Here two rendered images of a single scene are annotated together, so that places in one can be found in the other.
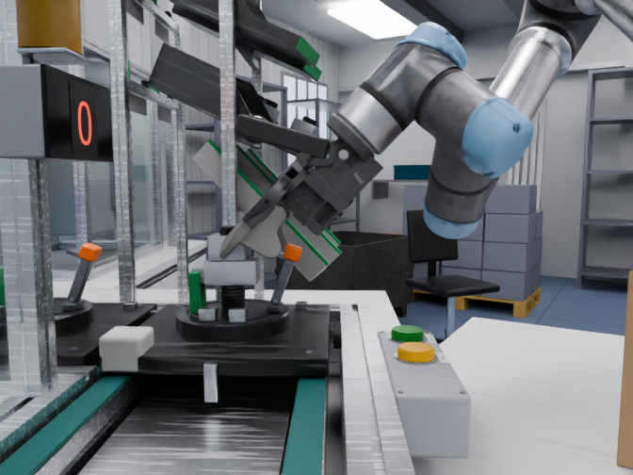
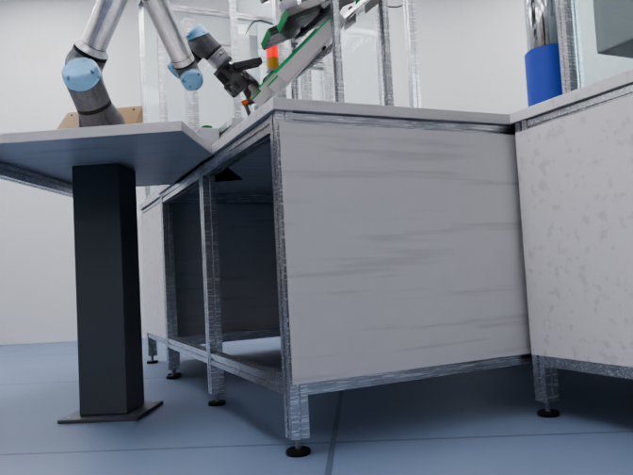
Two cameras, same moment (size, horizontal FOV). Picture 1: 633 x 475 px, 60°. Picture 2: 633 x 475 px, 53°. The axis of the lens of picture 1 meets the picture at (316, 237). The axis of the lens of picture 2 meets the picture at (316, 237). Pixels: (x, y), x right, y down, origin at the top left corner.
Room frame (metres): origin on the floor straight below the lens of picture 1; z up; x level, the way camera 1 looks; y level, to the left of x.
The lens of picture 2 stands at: (2.79, -0.77, 0.43)
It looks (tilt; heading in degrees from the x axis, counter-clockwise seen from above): 3 degrees up; 153
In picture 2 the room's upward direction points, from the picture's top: 3 degrees counter-clockwise
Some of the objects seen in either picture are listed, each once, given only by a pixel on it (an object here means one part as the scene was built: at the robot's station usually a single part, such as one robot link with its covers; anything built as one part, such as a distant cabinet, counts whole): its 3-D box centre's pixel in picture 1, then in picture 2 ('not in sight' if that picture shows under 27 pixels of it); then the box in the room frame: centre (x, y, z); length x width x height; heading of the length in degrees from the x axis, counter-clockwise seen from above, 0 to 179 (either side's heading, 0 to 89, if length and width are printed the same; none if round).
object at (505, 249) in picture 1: (472, 243); not in sight; (5.02, -1.44, 0.55); 1.10 x 0.74 x 1.09; 59
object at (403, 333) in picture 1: (407, 336); not in sight; (0.65, -0.11, 0.96); 0.04 x 0.04 x 0.02
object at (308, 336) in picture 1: (234, 333); not in sight; (0.67, 0.10, 0.96); 0.24 x 0.24 x 0.02; 88
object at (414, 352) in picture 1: (415, 355); not in sight; (0.58, -0.11, 0.96); 0.04 x 0.04 x 0.02
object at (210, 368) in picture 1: (211, 381); not in sight; (0.55, 0.11, 0.95); 0.01 x 0.01 x 0.04; 88
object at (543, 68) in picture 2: not in sight; (551, 90); (1.30, 0.88, 1.00); 0.16 x 0.16 x 0.27
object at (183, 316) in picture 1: (233, 318); not in sight; (0.67, 0.10, 0.98); 0.14 x 0.14 x 0.02
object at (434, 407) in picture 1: (414, 383); (202, 141); (0.58, -0.11, 0.93); 0.21 x 0.07 x 0.06; 178
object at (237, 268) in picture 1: (224, 254); not in sight; (0.67, 0.11, 1.06); 0.08 x 0.04 x 0.07; 88
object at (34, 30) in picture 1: (49, 24); (272, 64); (0.49, 0.23, 1.29); 0.05 x 0.05 x 0.05
